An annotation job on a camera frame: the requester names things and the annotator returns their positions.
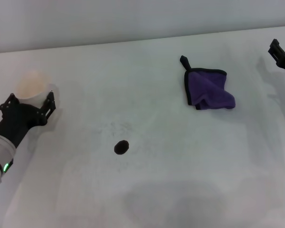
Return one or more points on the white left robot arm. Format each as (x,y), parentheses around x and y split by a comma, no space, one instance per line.
(0,154)

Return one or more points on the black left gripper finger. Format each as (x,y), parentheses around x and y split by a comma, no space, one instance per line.
(48,105)
(9,103)

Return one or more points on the purple rag with black trim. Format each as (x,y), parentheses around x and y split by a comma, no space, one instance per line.
(209,90)

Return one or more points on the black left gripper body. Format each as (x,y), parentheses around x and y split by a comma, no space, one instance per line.
(19,118)

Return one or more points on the black water stain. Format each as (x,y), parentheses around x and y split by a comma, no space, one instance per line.
(120,147)

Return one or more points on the white paper cup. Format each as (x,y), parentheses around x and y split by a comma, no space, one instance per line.
(33,86)

